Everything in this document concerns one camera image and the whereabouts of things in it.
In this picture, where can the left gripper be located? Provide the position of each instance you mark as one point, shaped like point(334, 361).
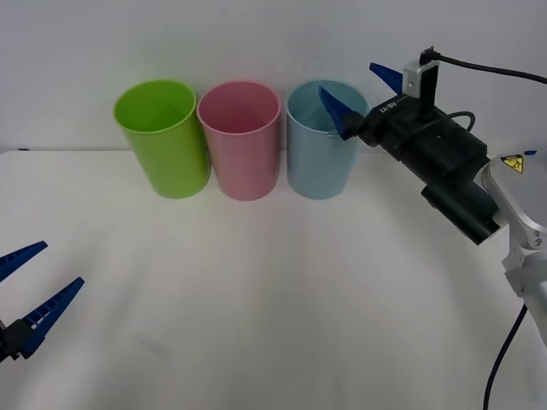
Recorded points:
point(2, 341)

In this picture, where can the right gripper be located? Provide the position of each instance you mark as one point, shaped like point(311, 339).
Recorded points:
point(391, 124)

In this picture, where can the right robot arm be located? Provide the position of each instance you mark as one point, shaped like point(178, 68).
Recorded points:
point(453, 149)

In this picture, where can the pale blue plastic bin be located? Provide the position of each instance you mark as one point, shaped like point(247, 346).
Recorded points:
point(316, 166)

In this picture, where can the pink plastic bin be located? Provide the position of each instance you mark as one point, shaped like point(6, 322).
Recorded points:
point(243, 166)

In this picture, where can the green plastic bin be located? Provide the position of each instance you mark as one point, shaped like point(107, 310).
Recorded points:
point(171, 162)

